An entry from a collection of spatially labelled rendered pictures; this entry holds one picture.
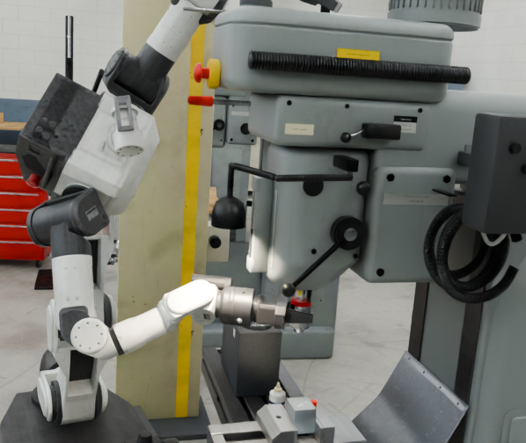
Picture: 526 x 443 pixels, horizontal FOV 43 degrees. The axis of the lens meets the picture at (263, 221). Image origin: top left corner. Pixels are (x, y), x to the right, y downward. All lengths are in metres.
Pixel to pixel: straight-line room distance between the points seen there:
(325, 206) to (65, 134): 0.65
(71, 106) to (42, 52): 8.71
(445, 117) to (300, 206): 0.36
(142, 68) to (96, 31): 8.62
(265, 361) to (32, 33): 8.91
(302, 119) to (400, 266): 0.39
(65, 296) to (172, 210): 1.70
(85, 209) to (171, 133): 1.60
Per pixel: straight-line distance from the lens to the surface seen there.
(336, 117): 1.35
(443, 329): 1.72
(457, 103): 1.48
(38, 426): 2.46
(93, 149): 1.66
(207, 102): 1.49
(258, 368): 1.86
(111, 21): 10.41
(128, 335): 1.53
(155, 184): 3.16
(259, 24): 1.30
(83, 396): 2.26
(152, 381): 3.47
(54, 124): 1.67
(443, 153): 1.47
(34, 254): 6.07
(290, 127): 1.32
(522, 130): 1.25
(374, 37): 1.37
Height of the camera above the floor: 1.76
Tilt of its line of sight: 12 degrees down
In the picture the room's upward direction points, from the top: 4 degrees clockwise
